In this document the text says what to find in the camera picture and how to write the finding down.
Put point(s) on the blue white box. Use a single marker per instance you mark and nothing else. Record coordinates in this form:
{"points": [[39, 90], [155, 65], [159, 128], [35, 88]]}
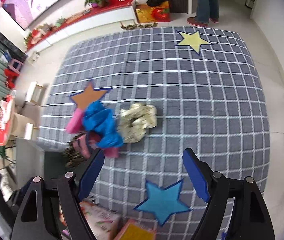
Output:
{"points": [[5, 56]]}

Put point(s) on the blue cloth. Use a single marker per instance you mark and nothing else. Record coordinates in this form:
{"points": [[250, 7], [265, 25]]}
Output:
{"points": [[99, 122]]}

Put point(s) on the cartoon printed carton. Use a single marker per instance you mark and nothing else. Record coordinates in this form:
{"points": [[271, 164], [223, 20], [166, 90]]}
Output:
{"points": [[99, 217]]}

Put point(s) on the medium wooden stool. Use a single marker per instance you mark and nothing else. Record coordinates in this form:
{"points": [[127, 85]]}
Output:
{"points": [[35, 92]]}

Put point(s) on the cream polka dot scrunchie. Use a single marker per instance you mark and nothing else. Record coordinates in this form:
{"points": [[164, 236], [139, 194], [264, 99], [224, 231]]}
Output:
{"points": [[137, 122]]}

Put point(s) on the red plastic stool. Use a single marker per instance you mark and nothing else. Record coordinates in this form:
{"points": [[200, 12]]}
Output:
{"points": [[10, 76]]}

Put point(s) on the pink foam sponge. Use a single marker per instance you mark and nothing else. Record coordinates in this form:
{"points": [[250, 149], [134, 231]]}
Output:
{"points": [[73, 123], [111, 152]]}

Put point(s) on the black bag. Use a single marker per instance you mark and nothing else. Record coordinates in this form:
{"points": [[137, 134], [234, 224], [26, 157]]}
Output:
{"points": [[157, 1]]}

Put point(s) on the grey checked mat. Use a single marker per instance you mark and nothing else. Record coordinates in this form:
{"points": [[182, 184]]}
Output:
{"points": [[182, 105]]}

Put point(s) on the purple plastic stool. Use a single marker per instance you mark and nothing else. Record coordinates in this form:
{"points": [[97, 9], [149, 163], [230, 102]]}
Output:
{"points": [[15, 63]]}

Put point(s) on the round red table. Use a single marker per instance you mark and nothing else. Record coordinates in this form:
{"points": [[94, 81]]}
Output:
{"points": [[4, 127]]}

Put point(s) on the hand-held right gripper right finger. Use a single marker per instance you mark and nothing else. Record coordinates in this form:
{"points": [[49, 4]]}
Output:
{"points": [[195, 175]]}

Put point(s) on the patterned slipper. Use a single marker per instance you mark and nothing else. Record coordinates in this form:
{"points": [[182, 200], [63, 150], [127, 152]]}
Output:
{"points": [[128, 26], [148, 25]]}

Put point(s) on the white storage box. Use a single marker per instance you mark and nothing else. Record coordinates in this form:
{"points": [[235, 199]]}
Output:
{"points": [[29, 160]]}

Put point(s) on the white cabinet red top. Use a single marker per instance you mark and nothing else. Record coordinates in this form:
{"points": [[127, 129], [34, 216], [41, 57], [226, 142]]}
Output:
{"points": [[81, 27]]}

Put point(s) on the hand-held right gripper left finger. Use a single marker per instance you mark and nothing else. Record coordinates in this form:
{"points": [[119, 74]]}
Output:
{"points": [[91, 175]]}

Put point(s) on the yellow red gift box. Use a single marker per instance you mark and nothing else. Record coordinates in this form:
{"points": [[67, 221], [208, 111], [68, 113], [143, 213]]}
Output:
{"points": [[152, 13]]}

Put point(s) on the leopard print scrunchie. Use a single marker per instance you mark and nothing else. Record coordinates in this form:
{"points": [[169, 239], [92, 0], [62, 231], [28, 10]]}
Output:
{"points": [[70, 155]]}

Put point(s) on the yellow orange box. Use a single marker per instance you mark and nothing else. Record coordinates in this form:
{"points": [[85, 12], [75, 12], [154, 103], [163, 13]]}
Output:
{"points": [[137, 231]]}

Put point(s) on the small wooden stool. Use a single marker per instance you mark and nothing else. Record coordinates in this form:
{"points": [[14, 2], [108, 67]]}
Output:
{"points": [[35, 56]]}

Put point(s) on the large wooden stool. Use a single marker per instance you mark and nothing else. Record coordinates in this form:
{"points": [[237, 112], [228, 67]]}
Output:
{"points": [[29, 131]]}

